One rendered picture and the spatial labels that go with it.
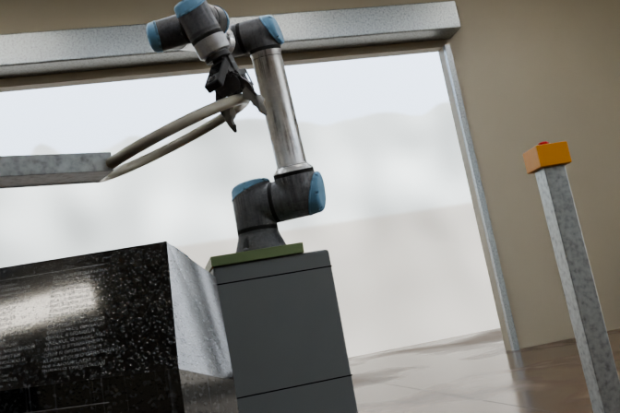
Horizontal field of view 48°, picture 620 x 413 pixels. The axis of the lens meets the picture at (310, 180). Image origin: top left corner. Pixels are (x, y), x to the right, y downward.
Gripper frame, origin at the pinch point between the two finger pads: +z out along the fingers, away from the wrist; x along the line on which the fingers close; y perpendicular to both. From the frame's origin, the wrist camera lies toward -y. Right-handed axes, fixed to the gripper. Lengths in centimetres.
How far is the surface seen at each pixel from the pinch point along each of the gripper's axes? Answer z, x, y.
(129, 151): -6.2, 21.1, -24.5
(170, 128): -6.4, 10.0, -20.8
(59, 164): -11.2, 34.9, -32.9
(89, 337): 25, 8, -81
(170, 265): 21, 0, -61
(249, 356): 64, 48, 19
